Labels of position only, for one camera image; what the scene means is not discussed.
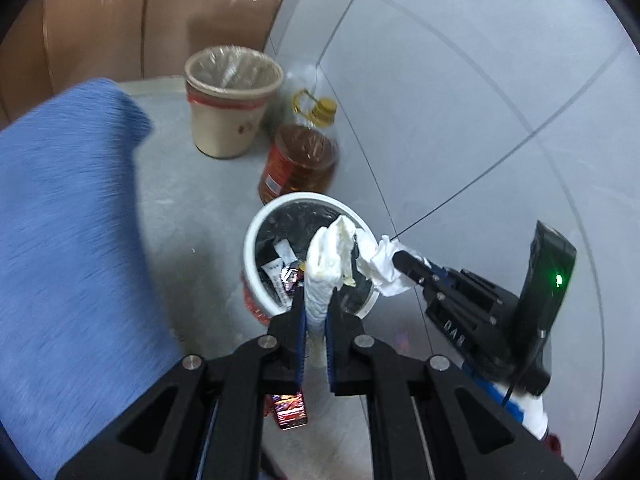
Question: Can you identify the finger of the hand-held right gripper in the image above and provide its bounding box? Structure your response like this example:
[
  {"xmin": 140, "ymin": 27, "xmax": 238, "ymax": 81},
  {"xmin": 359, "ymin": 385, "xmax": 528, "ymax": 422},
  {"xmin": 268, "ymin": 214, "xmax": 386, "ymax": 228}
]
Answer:
[
  {"xmin": 391, "ymin": 250, "xmax": 461, "ymax": 284},
  {"xmin": 417, "ymin": 280, "xmax": 451, "ymax": 313}
]

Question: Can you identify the white packet with dark print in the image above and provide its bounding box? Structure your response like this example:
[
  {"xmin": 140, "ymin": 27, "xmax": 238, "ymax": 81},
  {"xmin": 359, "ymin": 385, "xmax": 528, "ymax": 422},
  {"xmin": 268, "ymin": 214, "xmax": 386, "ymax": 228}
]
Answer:
[{"xmin": 260, "ymin": 241, "xmax": 296, "ymax": 286}]

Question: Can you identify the red snack packet on floor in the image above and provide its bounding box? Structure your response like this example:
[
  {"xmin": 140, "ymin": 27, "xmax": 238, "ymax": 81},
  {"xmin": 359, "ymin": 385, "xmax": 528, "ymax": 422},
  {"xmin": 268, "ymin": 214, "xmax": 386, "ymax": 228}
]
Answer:
[{"xmin": 270, "ymin": 391, "xmax": 310, "ymax": 432}]

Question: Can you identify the white tissue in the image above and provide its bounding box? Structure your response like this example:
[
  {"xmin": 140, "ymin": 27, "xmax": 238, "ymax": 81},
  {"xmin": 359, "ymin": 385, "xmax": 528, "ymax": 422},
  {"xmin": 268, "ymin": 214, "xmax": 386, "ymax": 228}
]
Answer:
[{"xmin": 356, "ymin": 234, "xmax": 431, "ymax": 298}]

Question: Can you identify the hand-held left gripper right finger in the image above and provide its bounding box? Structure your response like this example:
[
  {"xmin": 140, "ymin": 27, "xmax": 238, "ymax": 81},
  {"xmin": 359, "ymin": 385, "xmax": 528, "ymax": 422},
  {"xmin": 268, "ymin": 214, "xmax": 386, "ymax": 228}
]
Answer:
[{"xmin": 324, "ymin": 292, "xmax": 576, "ymax": 480}]

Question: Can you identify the beige trash bin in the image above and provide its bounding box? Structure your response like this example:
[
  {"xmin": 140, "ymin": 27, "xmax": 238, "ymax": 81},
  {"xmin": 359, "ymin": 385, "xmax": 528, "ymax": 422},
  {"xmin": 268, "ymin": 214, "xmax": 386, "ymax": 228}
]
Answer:
[{"xmin": 183, "ymin": 46, "xmax": 285, "ymax": 161}]

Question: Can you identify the white bin with black liner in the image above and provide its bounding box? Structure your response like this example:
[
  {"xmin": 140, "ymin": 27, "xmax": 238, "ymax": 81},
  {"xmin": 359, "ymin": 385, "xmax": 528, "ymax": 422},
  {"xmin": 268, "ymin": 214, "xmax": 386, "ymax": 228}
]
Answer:
[{"xmin": 240, "ymin": 191, "xmax": 382, "ymax": 331}]

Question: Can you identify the blue towel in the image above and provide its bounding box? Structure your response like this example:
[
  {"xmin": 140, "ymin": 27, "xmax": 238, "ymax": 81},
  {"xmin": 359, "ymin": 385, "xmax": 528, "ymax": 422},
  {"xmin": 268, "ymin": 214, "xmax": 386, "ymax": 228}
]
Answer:
[{"xmin": 0, "ymin": 77, "xmax": 183, "ymax": 467}]

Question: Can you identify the long white paper towel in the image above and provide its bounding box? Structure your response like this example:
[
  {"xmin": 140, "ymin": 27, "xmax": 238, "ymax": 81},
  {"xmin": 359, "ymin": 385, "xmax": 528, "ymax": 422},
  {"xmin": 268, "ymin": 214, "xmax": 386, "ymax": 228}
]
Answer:
[{"xmin": 306, "ymin": 216, "xmax": 362, "ymax": 367}]

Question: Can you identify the cooking oil bottle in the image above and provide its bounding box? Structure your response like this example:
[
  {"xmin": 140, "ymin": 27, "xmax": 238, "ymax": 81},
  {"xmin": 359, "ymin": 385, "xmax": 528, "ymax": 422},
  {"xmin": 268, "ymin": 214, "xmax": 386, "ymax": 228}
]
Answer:
[{"xmin": 257, "ymin": 89, "xmax": 341, "ymax": 207}]

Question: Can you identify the black cable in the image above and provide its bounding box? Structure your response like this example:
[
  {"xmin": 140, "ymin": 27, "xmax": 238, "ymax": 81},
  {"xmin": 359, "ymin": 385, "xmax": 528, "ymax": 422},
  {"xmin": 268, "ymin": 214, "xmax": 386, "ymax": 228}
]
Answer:
[{"xmin": 502, "ymin": 327, "xmax": 547, "ymax": 408}]

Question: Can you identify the red snack wrapper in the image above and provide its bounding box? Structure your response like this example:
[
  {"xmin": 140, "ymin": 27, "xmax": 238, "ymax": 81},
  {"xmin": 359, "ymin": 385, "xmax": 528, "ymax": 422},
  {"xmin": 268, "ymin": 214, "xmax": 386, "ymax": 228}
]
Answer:
[{"xmin": 277, "ymin": 262, "xmax": 306, "ymax": 306}]

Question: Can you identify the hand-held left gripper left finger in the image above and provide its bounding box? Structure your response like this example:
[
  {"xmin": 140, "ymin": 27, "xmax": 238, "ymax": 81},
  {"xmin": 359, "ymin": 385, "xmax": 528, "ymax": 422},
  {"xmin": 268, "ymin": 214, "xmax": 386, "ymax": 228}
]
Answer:
[{"xmin": 54, "ymin": 287, "xmax": 308, "ymax": 480}]

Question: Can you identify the copper kitchen cabinet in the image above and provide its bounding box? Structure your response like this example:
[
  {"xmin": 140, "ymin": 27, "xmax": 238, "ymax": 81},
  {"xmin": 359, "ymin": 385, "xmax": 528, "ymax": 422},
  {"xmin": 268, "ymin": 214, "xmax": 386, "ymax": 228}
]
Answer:
[{"xmin": 0, "ymin": 0, "xmax": 301, "ymax": 131}]

